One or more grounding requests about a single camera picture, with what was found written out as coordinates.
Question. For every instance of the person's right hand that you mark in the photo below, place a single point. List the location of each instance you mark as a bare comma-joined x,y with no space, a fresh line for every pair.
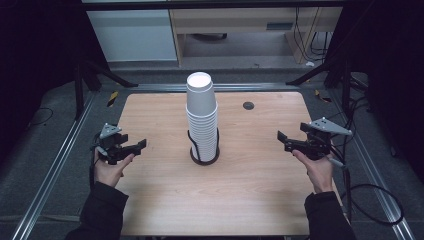
320,175

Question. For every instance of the black metal stand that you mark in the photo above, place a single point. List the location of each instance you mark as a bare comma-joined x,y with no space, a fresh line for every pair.
346,86
79,93

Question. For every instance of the white cabinet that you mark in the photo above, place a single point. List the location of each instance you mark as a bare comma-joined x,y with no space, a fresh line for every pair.
133,36

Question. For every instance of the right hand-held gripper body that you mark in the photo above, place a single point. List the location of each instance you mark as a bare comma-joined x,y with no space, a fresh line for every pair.
318,146

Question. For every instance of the stack of white paper cups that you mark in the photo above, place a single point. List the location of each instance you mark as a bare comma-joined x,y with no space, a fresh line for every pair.
201,116

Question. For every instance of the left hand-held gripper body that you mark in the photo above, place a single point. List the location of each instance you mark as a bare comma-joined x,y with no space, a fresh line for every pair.
111,150

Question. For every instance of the aluminium floor rail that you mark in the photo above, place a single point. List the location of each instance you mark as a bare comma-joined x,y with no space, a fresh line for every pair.
233,87
373,173
50,176

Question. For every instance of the person's left hand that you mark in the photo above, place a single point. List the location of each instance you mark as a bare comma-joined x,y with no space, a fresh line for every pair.
108,173

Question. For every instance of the black round table grommet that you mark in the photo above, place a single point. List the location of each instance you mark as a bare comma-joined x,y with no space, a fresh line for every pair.
248,105

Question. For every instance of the yellow black tape strip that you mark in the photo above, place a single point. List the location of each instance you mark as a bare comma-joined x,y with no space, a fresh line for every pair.
112,99
322,97

